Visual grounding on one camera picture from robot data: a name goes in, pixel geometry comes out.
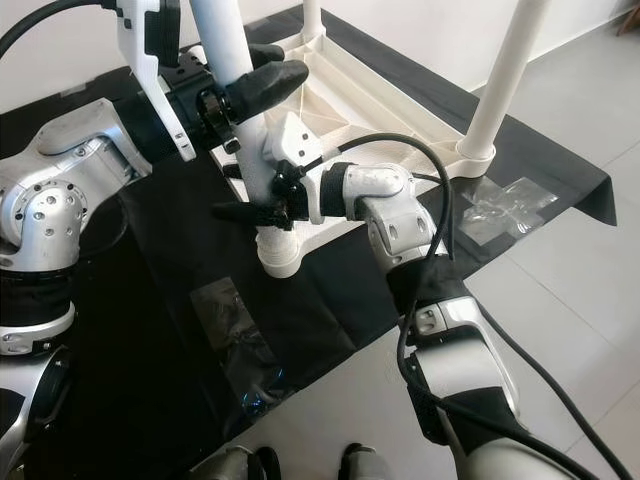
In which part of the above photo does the white plastic children table top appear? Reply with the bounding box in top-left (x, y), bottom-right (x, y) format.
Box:
top-left (210, 25), bottom-right (496, 251)

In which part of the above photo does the black tablecloth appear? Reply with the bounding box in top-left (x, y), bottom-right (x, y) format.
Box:
top-left (0, 5), bottom-right (616, 480)

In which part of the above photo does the grey left robot leg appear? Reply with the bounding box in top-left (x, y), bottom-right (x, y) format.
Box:
top-left (190, 445), bottom-right (281, 480)

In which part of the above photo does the grey robot leg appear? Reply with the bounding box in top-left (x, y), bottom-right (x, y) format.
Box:
top-left (190, 445), bottom-right (281, 480)
top-left (340, 443), bottom-right (391, 480)

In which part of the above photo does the grey right robot leg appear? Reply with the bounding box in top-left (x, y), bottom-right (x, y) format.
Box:
top-left (340, 443), bottom-right (391, 480)

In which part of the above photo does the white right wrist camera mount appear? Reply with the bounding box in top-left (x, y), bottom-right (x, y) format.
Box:
top-left (262, 112), bottom-right (326, 226)

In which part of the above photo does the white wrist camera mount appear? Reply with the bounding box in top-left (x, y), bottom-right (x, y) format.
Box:
top-left (115, 0), bottom-right (199, 161)
top-left (262, 112), bottom-right (326, 226)

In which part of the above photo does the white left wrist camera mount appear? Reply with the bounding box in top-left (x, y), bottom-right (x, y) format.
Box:
top-left (115, 0), bottom-right (199, 161)

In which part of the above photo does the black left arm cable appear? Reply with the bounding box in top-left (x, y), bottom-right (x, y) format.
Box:
top-left (0, 0), bottom-right (121, 56)

